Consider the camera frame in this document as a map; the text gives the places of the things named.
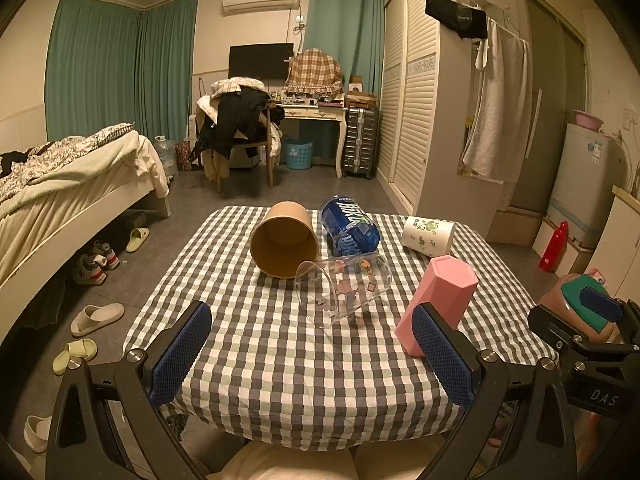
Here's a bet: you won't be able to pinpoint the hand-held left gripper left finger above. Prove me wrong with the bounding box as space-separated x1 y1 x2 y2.
47 301 213 480

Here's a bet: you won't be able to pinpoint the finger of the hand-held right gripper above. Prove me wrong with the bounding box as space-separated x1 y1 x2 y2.
528 304 626 361
580 287 640 346

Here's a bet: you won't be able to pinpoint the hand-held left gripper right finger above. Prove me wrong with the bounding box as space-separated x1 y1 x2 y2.
410 302 596 480

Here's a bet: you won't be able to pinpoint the pink and green cup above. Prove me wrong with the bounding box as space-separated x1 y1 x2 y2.
542 271 626 346

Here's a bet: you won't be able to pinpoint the pink hexagonal cup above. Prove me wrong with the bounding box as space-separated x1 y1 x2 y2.
395 255 478 358

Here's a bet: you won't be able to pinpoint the white printed cup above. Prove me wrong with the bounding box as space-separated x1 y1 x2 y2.
402 216 457 260

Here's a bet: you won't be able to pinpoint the clear glass cup with stickers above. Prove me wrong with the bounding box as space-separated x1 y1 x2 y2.
295 254 391 328

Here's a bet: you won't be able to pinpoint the brown paper cup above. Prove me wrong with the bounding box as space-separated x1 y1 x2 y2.
250 201 319 279

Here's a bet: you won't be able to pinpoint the red bottle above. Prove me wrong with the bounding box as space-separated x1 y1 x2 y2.
538 220 570 272

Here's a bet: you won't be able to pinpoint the white slipper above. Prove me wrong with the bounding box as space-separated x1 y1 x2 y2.
24 414 54 454
70 303 125 339

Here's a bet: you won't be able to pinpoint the grey checked tablecloth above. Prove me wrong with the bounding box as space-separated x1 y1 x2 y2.
122 205 558 448

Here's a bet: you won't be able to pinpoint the green slipper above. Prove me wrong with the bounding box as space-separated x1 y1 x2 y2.
52 338 99 377

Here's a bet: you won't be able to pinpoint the white washing machine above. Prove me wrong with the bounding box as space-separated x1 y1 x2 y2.
546 122 629 252

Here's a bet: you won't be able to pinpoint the yellow slipper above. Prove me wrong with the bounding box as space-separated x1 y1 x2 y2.
125 227 150 254

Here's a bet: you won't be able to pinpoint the grey and red sneaker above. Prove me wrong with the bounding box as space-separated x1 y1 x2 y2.
71 241 121 286

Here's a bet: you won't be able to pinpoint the person's legs in cream clothing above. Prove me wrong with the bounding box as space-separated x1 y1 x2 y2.
207 437 446 480

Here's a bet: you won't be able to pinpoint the white bed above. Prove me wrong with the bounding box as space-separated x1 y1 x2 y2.
0 122 173 333

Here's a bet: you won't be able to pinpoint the pink basin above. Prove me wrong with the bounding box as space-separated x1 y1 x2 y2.
572 109 606 130

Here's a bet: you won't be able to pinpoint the dark patterned bag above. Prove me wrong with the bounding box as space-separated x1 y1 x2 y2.
174 140 194 172

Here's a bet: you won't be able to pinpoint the clear water jug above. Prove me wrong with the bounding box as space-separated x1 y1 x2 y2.
153 135 179 179

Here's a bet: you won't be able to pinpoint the frosted glass door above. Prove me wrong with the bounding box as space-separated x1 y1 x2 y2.
509 0 589 217

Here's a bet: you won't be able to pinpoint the wooden chair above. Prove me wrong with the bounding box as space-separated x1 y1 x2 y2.
200 100 284 192

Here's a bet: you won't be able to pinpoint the white towel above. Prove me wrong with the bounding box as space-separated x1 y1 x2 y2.
461 16 534 179

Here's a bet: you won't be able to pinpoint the blue laundry basket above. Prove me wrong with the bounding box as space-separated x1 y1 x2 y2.
284 139 315 170

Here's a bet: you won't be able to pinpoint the patterned blanket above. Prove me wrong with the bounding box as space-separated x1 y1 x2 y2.
0 124 138 203

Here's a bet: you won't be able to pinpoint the silver suitcase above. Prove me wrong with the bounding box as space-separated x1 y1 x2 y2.
342 106 379 180

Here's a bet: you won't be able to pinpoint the pile of clothes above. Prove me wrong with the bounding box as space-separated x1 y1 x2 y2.
194 77 275 161

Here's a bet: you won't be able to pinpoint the white slatted wardrobe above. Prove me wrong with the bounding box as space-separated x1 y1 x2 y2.
376 0 475 222

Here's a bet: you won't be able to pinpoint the white desk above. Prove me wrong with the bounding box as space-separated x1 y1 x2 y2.
270 101 349 179

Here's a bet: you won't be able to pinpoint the brown cardboard box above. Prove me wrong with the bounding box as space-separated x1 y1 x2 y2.
347 76 377 109

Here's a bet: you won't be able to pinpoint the green curtain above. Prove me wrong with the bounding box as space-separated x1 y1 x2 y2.
137 0 199 143
45 0 145 143

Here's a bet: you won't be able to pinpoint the black television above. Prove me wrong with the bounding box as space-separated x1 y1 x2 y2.
229 43 295 81

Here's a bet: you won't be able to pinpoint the plaid cloth cover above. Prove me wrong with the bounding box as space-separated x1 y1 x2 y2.
285 48 346 99

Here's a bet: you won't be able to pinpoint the black hanging box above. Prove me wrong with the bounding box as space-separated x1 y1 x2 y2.
425 0 489 41

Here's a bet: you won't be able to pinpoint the teal curtain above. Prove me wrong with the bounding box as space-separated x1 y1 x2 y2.
305 0 389 98

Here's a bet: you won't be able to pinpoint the white air conditioner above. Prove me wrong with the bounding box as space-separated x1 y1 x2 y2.
221 0 301 16

